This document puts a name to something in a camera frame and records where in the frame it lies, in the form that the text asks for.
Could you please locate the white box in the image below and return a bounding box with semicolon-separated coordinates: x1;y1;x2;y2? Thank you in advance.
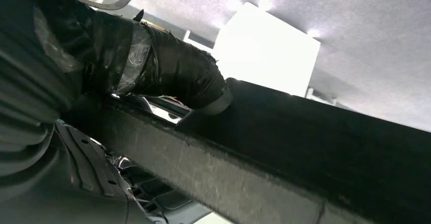
212;2;321;99

